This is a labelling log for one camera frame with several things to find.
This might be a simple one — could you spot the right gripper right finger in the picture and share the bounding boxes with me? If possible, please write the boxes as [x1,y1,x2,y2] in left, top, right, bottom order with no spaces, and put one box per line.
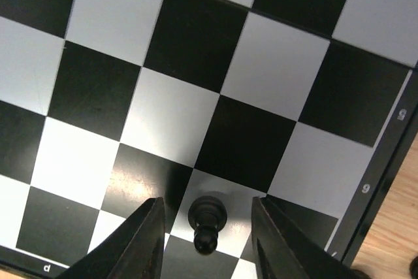
[251,197,359,278]

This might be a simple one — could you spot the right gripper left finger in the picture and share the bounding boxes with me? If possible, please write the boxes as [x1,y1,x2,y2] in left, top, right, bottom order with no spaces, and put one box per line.
[57,197,165,279]

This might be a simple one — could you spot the black pawn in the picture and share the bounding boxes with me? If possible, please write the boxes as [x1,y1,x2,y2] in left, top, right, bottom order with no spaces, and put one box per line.
[188,195,227,255]

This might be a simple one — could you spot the black and silver chessboard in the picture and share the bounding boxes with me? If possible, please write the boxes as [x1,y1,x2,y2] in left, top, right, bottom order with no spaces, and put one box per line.
[1,0,417,278]

